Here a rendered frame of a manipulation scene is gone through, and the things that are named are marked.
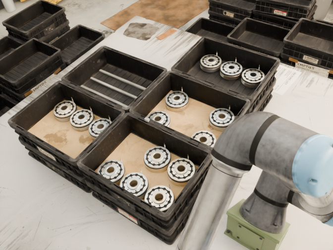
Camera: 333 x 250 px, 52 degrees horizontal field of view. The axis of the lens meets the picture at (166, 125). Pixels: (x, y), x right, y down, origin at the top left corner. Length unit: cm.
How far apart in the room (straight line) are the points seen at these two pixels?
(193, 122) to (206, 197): 69
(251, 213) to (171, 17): 285
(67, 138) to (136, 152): 31
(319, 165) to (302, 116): 104
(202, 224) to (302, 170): 26
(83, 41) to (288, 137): 236
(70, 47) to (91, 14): 123
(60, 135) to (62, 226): 38
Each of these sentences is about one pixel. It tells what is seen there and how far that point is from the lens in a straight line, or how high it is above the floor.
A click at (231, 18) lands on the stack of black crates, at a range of 296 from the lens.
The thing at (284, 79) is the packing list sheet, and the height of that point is 70.
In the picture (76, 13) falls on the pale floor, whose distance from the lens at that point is 410.
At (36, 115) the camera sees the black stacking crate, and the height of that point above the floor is 86.
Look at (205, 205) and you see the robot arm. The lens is 79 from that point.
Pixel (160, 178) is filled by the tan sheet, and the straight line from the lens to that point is 127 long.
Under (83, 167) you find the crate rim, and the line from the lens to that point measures 124.
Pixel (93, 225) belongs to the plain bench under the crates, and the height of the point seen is 70.
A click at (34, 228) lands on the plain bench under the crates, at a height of 70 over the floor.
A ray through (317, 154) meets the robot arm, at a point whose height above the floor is 139.
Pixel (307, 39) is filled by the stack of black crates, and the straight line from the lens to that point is 256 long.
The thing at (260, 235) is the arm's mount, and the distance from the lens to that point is 118.
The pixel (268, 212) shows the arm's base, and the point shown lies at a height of 90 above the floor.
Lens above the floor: 189
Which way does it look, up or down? 48 degrees down
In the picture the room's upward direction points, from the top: 7 degrees counter-clockwise
